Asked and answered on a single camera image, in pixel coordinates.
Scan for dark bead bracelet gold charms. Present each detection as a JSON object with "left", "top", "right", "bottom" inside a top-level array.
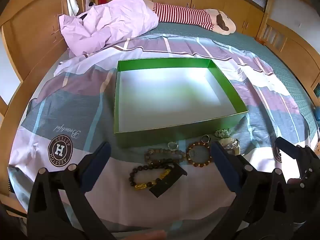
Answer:
[{"left": 128, "top": 164, "right": 176, "bottom": 189}]

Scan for striped plush toy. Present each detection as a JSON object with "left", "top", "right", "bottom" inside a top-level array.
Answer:
[{"left": 145, "top": 1, "right": 237, "bottom": 36}]

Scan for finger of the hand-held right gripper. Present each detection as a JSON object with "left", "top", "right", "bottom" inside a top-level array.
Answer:
[
  {"left": 296, "top": 145, "right": 314, "bottom": 189},
  {"left": 274, "top": 136, "right": 299, "bottom": 178}
]

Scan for black jewelry card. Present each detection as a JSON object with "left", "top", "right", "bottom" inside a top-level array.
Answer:
[{"left": 149, "top": 163, "right": 188, "bottom": 199}]

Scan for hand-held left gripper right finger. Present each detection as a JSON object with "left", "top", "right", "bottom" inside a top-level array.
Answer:
[{"left": 200, "top": 140, "right": 296, "bottom": 240}]

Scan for teal mattress cover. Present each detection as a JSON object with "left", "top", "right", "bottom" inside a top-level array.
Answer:
[{"left": 140, "top": 21, "right": 320, "bottom": 137}]

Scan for amber bead bracelet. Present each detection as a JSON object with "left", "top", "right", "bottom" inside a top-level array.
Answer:
[{"left": 185, "top": 141, "right": 216, "bottom": 168}]

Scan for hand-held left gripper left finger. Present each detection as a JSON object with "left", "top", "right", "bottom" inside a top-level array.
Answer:
[{"left": 27, "top": 141, "right": 117, "bottom": 240}]

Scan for wooden slatted bed end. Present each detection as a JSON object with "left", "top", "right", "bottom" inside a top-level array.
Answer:
[{"left": 256, "top": 12, "right": 320, "bottom": 105}]

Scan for pink quilt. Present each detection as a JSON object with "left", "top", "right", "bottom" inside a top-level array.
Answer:
[{"left": 59, "top": 0, "right": 159, "bottom": 57}]

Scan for brown wooden bead bracelet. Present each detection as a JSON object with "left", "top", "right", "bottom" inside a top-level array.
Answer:
[{"left": 144, "top": 148, "right": 187, "bottom": 166}]

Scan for wooden bed headboard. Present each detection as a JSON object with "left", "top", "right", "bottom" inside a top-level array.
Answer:
[{"left": 0, "top": 0, "right": 87, "bottom": 200}]

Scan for patterned duvet cover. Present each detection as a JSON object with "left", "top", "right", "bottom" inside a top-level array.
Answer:
[{"left": 7, "top": 34, "right": 312, "bottom": 233}]

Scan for green cardboard box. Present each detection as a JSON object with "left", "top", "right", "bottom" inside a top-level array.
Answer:
[{"left": 114, "top": 57, "right": 249, "bottom": 150}]

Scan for green jade bracelet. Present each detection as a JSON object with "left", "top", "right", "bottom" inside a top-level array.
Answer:
[{"left": 214, "top": 128, "right": 232, "bottom": 139}]

